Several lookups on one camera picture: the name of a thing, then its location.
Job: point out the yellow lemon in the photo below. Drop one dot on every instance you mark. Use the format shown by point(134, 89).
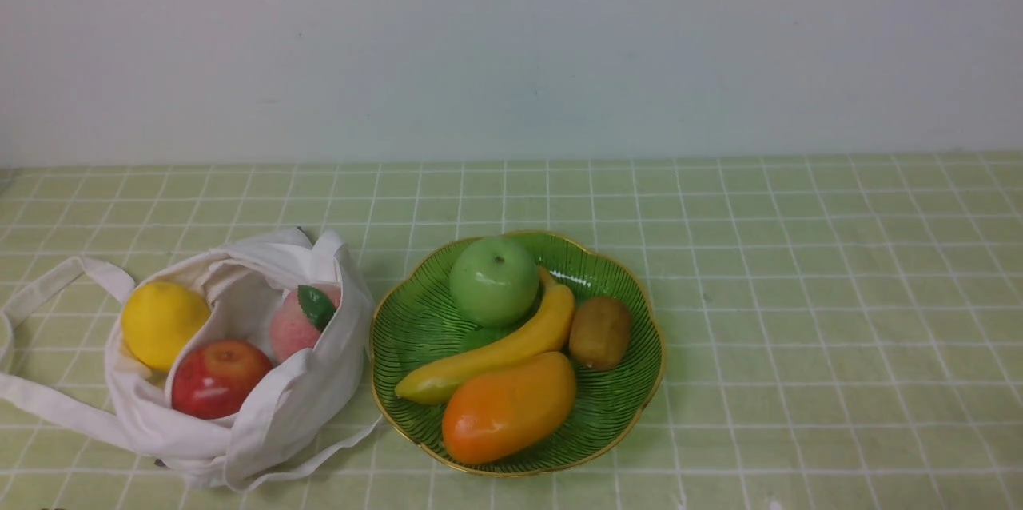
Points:
point(158, 321)

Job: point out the green glass fruit plate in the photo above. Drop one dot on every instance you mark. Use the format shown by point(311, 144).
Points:
point(416, 323)

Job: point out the white cloth tote bag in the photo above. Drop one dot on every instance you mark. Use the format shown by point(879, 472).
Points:
point(245, 283)

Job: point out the green apple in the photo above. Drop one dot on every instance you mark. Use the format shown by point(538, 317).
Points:
point(494, 281)

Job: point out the yellow banana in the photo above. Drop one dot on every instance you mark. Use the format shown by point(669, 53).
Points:
point(547, 330)

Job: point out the brown kiwi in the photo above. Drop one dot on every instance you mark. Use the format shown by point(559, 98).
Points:
point(600, 333)

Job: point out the orange mango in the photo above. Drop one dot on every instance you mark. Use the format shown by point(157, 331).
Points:
point(500, 413)

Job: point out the pink peach with leaf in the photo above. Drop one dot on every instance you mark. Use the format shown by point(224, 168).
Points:
point(305, 313)

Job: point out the red apple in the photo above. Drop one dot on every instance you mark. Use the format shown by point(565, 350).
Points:
point(214, 380)

